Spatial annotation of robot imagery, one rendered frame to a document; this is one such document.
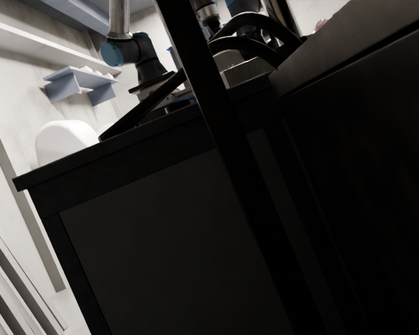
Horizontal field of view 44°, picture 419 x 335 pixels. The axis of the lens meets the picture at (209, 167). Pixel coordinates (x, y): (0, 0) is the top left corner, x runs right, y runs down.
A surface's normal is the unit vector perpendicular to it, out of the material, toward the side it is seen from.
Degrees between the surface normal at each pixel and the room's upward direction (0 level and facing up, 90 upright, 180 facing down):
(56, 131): 90
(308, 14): 90
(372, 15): 90
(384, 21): 90
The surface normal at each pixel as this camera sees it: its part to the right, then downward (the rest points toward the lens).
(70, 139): -0.13, 0.11
